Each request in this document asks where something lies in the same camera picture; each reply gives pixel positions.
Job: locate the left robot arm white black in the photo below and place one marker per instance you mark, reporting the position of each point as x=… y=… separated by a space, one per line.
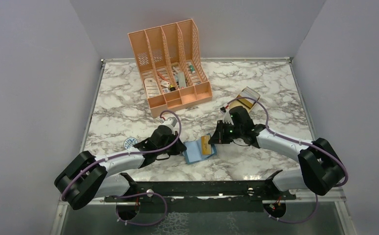
x=89 y=176

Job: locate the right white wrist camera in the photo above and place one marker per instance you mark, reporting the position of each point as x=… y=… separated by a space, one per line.
x=227 y=119

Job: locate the beige oval card tray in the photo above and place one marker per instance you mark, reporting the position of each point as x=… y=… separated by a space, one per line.
x=237 y=103

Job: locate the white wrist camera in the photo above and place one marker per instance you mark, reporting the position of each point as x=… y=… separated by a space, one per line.
x=172 y=124
x=227 y=119

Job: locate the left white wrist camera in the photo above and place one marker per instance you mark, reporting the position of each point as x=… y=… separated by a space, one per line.
x=172 y=124

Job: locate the blue card holder wallet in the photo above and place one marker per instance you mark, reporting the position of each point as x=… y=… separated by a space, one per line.
x=193 y=153

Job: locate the blue white round coaster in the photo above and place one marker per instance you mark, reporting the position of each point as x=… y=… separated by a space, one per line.
x=130 y=142

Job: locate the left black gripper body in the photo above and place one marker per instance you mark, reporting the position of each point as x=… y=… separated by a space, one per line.
x=170 y=150

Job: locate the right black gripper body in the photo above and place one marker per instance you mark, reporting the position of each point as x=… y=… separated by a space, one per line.
x=231 y=131

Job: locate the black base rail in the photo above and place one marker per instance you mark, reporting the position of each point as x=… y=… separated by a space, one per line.
x=199 y=196

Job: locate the orange plastic desk organizer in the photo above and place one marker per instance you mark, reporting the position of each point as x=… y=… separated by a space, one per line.
x=160 y=53

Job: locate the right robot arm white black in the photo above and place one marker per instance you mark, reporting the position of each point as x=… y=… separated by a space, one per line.
x=320 y=167

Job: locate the stack of credit cards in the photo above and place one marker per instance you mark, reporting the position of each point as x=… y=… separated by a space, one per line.
x=248 y=97

